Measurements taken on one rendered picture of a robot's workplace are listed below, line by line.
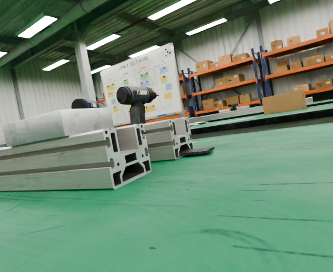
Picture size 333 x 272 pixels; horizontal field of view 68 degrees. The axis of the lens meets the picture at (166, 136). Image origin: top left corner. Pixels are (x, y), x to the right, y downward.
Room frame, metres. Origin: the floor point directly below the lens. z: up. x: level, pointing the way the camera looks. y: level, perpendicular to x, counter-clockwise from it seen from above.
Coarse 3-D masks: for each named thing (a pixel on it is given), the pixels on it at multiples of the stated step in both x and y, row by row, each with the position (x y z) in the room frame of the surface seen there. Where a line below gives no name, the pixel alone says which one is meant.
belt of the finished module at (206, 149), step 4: (196, 148) 0.55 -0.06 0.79; (200, 148) 0.54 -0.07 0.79; (204, 148) 0.53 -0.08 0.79; (208, 148) 0.52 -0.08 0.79; (212, 148) 0.52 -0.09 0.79; (180, 152) 0.54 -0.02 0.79; (184, 152) 0.53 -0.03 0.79; (188, 152) 0.51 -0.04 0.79; (192, 152) 0.51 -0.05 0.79; (196, 152) 0.50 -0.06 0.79; (200, 152) 0.50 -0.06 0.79; (204, 152) 0.50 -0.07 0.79
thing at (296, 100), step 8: (272, 96) 2.10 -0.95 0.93; (280, 96) 2.06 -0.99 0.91; (288, 96) 2.02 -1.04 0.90; (296, 96) 1.99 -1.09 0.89; (304, 96) 2.08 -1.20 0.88; (264, 104) 2.15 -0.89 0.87; (272, 104) 2.11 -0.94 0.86; (280, 104) 2.06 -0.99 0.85; (288, 104) 2.03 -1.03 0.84; (296, 104) 1.99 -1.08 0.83; (304, 104) 2.05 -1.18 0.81; (264, 112) 2.15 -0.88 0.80; (272, 112) 2.11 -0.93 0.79
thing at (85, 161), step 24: (24, 144) 0.43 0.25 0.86; (48, 144) 0.39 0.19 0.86; (72, 144) 0.37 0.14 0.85; (96, 144) 0.36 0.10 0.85; (120, 144) 0.42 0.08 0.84; (144, 144) 0.42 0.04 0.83; (0, 168) 0.47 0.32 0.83; (24, 168) 0.43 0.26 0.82; (48, 168) 0.42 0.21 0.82; (72, 168) 0.39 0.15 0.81; (96, 168) 0.35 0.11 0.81; (120, 168) 0.35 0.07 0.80; (144, 168) 0.40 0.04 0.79
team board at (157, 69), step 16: (160, 48) 3.61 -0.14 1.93; (128, 64) 3.97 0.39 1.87; (144, 64) 3.80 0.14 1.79; (160, 64) 3.63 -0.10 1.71; (112, 80) 4.20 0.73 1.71; (128, 80) 4.00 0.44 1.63; (144, 80) 3.83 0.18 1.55; (160, 80) 3.66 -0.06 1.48; (176, 80) 3.50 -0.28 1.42; (112, 96) 4.24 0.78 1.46; (160, 96) 3.69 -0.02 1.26; (176, 96) 3.53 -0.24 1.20; (112, 112) 4.28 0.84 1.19; (128, 112) 4.07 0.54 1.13; (160, 112) 3.71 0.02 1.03; (176, 112) 3.56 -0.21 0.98
